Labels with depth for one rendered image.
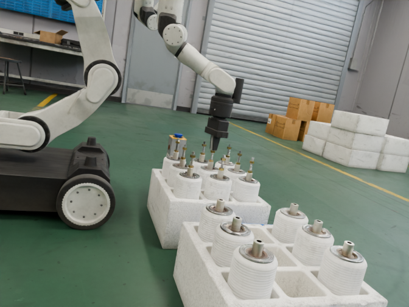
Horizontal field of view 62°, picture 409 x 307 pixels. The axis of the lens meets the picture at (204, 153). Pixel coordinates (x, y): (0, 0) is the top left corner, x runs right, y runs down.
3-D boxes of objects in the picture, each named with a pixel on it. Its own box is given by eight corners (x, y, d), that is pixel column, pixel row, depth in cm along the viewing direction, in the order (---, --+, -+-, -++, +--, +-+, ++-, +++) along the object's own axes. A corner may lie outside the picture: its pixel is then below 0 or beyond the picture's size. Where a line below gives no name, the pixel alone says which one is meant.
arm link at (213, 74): (228, 97, 127) (199, 74, 124) (226, 95, 135) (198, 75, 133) (239, 82, 126) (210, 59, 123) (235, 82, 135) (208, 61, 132)
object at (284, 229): (273, 277, 99) (286, 220, 96) (258, 259, 108) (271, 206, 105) (301, 276, 102) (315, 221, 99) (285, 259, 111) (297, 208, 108)
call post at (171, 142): (162, 201, 163) (171, 138, 157) (159, 197, 169) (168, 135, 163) (176, 203, 165) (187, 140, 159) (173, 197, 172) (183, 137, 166)
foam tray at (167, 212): (162, 249, 119) (170, 200, 115) (146, 206, 155) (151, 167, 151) (262, 250, 131) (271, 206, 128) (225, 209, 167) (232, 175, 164)
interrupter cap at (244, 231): (226, 237, 79) (226, 234, 78) (215, 223, 86) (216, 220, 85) (255, 237, 81) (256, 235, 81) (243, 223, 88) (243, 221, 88)
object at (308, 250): (295, 303, 88) (311, 239, 85) (277, 282, 97) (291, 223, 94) (325, 302, 92) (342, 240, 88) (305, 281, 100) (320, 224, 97)
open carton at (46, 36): (41, 42, 534) (42, 27, 529) (67, 47, 537) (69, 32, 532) (32, 40, 504) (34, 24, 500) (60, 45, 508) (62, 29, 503)
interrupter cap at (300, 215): (288, 219, 97) (288, 217, 97) (275, 209, 104) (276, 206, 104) (310, 220, 100) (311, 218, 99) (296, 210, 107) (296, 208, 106)
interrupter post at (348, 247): (345, 258, 79) (349, 245, 78) (338, 253, 81) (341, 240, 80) (353, 258, 79) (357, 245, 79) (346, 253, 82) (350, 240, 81)
